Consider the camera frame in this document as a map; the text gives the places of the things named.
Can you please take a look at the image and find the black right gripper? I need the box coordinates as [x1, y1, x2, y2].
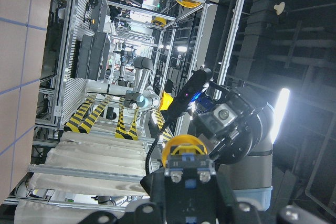
[194, 82, 263, 165]

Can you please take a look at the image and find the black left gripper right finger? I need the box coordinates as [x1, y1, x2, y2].
[211, 174, 327, 223]

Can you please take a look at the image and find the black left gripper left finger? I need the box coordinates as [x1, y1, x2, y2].
[80, 170, 165, 223]

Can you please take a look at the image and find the yellow push button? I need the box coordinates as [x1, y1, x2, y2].
[162, 134, 216, 184]

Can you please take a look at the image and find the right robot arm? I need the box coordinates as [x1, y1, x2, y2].
[193, 82, 274, 211]

